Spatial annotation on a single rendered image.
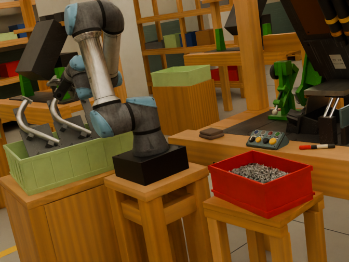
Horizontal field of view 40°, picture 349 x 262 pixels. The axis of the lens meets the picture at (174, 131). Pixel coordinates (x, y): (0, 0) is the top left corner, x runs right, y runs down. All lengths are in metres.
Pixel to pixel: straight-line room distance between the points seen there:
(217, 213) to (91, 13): 0.90
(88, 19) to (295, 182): 0.98
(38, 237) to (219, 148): 0.89
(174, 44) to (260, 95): 5.90
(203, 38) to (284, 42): 5.45
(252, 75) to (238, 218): 1.17
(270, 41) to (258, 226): 1.30
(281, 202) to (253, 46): 1.23
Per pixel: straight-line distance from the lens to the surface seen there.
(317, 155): 1.82
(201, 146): 2.18
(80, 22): 1.93
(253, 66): 2.66
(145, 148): 1.92
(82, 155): 2.29
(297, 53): 10.92
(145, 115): 1.90
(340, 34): 1.76
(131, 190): 1.90
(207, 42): 7.98
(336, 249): 3.05
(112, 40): 2.07
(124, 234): 2.11
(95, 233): 2.35
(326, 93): 1.79
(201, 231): 2.06
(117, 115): 1.87
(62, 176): 2.28
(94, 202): 2.31
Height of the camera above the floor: 1.49
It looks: 14 degrees down
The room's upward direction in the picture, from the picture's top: 9 degrees counter-clockwise
